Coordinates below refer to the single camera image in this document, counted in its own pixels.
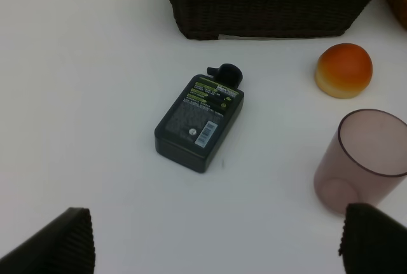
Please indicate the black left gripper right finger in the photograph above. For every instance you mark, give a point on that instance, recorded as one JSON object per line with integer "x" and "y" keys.
{"x": 372, "y": 241}

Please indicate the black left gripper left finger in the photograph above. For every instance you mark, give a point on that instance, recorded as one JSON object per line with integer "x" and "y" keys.
{"x": 65, "y": 245}

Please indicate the dark green rectangular bottle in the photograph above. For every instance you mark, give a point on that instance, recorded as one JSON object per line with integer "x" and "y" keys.
{"x": 195, "y": 126}

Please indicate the translucent purple plastic cup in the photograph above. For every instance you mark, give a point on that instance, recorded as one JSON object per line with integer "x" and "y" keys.
{"x": 364, "y": 162}

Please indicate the orange round bread bun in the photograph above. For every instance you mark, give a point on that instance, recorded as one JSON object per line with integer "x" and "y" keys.
{"x": 344, "y": 71}

